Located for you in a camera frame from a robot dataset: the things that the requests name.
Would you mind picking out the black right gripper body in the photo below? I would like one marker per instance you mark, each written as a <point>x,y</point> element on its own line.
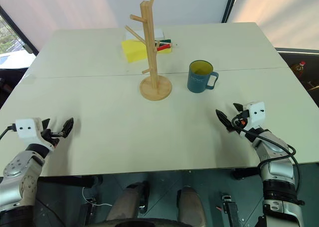
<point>240,120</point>

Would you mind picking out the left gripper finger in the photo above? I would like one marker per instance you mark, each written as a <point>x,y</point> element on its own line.
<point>46,123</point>
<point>67,127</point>

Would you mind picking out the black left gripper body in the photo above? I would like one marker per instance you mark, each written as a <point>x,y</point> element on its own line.
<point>49,134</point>

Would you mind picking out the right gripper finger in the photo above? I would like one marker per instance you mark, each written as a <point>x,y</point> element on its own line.
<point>224,118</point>
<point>238,107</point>

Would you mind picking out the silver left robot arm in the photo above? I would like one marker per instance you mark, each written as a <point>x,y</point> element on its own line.
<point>17,172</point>

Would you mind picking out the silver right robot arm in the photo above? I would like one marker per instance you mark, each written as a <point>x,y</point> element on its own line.
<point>276,167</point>

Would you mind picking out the wooden mug tree stand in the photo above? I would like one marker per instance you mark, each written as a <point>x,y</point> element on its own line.
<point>150,62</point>

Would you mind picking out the blue mug with HOME print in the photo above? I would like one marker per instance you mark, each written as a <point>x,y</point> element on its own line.
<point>195,82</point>

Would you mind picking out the bottle with red cap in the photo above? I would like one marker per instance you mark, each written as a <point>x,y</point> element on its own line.
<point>301,67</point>

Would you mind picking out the black floor stand block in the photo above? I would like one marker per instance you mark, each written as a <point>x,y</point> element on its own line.
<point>87,210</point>
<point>230,210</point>

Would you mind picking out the brown rounded shape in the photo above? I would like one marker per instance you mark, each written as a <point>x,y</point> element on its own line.
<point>127,202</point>
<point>190,204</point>

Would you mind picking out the yellow sponge block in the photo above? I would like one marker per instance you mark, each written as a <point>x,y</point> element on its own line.
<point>134,51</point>

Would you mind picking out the clear box with markers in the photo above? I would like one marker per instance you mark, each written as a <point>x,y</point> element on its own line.
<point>134,35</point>

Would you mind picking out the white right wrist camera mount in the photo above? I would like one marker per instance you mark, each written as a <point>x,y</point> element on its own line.
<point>256,113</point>

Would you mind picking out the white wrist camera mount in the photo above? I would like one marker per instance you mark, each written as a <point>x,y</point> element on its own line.
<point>256,113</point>
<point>27,128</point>

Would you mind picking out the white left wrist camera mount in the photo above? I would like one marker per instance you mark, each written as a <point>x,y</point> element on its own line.
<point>27,128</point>

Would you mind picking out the black slanted window frame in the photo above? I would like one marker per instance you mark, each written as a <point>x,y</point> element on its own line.
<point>20,33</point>

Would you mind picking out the black window frame post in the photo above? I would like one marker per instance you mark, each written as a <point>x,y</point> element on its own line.
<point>228,5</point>

